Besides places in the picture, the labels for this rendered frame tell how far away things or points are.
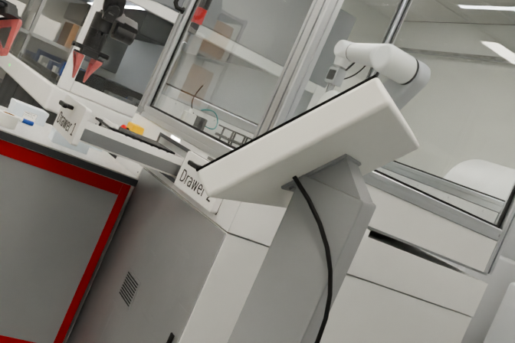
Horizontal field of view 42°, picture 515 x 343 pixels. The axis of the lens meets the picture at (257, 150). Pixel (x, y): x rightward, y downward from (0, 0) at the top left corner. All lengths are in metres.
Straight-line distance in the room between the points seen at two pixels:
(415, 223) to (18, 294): 1.26
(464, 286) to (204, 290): 0.88
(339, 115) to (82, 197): 1.39
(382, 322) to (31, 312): 1.12
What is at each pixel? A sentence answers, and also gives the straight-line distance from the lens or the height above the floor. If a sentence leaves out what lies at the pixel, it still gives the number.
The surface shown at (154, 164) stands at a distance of 2.02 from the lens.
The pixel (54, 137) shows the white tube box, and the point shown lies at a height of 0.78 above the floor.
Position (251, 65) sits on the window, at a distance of 1.94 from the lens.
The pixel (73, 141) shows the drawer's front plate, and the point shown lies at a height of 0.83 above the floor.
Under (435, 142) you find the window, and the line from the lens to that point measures 2.00.
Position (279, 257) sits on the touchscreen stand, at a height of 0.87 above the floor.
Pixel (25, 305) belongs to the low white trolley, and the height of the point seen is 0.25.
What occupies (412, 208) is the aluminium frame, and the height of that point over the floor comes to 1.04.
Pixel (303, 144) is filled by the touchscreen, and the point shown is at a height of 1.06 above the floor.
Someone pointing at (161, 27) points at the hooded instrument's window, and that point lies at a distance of 2.97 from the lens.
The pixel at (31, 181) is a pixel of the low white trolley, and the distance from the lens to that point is 2.21.
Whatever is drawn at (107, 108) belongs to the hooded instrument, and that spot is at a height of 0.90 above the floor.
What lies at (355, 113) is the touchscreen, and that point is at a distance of 0.98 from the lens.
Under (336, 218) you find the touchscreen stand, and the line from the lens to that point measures 1.16.
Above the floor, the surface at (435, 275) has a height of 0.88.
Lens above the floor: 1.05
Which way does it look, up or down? 1 degrees down
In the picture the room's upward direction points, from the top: 24 degrees clockwise
